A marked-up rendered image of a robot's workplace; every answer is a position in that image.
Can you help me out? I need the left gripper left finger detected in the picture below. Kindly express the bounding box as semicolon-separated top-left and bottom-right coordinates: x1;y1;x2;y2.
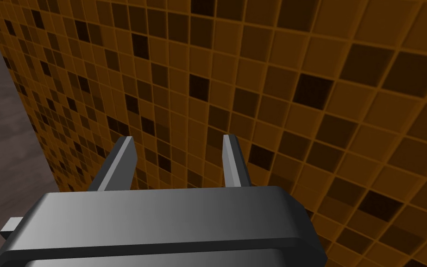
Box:
87;135;138;192

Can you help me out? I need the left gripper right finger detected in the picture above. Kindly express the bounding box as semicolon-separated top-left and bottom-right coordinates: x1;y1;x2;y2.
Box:
222;134;252;188

